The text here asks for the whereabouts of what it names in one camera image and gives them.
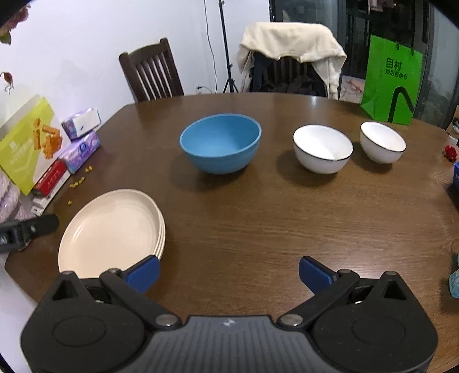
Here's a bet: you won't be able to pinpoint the wooden chair with cushion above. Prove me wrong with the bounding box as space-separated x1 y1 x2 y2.
247 50 328 97

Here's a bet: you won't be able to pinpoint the glass balcony door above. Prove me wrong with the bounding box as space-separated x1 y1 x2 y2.
269 0 459 119

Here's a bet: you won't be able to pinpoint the black light stand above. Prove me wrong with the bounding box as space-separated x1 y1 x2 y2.
217 0 240 94

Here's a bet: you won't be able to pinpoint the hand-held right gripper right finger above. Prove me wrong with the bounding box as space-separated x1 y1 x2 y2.
274 255 411 331

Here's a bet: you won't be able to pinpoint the scattered yellow snack bits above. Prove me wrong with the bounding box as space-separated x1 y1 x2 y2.
66 165 96 207

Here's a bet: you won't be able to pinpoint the blue bowl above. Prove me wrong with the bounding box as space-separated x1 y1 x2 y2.
179 113 262 175

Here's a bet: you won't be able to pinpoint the red flat box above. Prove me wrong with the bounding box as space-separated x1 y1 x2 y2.
33 160 71 198

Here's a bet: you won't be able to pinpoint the green snack box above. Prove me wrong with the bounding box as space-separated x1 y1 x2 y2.
0 94 72 196

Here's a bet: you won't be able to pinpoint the black cloth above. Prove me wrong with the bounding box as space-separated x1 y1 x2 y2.
265 75 328 97

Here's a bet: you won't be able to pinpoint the cream sweater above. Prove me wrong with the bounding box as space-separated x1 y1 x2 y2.
237 22 348 101

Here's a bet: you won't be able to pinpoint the green paper shopping bag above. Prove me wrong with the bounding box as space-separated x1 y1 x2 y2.
360 34 424 126

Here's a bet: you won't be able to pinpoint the pink ribbed vase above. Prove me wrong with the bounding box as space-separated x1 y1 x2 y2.
0 168 22 223

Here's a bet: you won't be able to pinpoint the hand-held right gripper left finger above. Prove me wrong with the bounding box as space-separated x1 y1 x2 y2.
50 255 182 331

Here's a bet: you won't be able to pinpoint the dark wooden chair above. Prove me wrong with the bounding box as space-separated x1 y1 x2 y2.
118 38 185 103

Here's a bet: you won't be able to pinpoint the white purple tissue pack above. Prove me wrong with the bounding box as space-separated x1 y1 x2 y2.
61 108 102 140

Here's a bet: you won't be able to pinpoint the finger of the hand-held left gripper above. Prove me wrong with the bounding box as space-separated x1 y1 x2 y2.
14 214 60 248

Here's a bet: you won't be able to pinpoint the white bowl black rim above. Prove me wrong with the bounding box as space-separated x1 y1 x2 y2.
293 124 354 175
360 121 407 164

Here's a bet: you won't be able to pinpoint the white flat box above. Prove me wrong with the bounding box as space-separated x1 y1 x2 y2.
30 190 60 216

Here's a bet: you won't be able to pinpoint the dark blue jacket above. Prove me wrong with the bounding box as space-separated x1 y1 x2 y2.
249 50 277 92

